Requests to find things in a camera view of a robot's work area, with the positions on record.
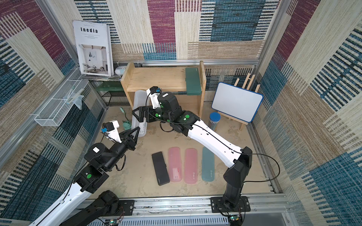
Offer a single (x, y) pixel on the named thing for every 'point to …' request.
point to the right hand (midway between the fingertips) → (138, 110)
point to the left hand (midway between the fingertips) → (137, 127)
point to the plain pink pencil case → (191, 166)
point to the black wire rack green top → (112, 92)
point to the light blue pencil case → (208, 165)
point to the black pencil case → (160, 168)
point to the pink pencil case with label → (175, 171)
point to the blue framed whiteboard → (237, 102)
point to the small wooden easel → (247, 83)
